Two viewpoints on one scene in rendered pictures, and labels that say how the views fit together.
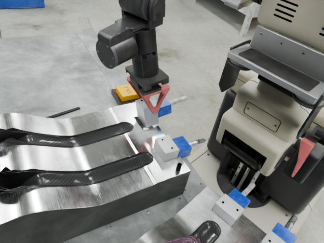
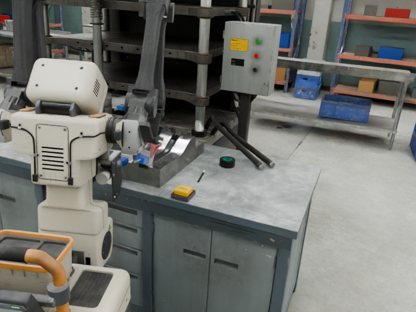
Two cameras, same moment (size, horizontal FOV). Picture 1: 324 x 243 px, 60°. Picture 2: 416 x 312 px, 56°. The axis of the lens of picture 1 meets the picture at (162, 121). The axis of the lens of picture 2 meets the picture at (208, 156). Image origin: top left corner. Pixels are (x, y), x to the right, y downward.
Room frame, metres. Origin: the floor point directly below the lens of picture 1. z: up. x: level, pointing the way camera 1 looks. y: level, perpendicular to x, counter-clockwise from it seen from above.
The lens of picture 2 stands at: (2.04, -0.62, 1.60)
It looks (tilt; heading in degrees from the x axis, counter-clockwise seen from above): 22 degrees down; 147
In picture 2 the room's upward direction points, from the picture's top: 4 degrees clockwise
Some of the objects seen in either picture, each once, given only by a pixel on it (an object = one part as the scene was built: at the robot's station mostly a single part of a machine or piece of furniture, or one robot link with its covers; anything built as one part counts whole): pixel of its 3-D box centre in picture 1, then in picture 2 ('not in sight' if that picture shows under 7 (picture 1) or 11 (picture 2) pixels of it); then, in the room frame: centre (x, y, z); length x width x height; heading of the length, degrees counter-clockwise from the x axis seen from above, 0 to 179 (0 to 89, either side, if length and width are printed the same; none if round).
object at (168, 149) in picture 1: (182, 146); (119, 162); (0.47, -0.06, 0.89); 0.13 x 0.05 x 0.05; 126
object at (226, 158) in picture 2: not in sight; (227, 162); (0.53, 0.49, 0.82); 0.08 x 0.08 x 0.04
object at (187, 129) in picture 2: not in sight; (147, 112); (-0.63, 0.56, 0.76); 1.30 x 0.84 x 0.07; 36
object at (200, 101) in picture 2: not in sight; (149, 86); (-0.62, 0.57, 0.96); 1.29 x 0.83 x 0.18; 36
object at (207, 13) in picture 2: not in sight; (149, 15); (-0.62, 0.57, 1.45); 1.29 x 0.82 x 0.19; 36
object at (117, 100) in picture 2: not in sight; (148, 101); (-0.54, 0.53, 0.87); 0.50 x 0.27 x 0.17; 126
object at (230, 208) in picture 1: (238, 200); not in sight; (0.38, -0.20, 0.86); 0.13 x 0.05 x 0.05; 143
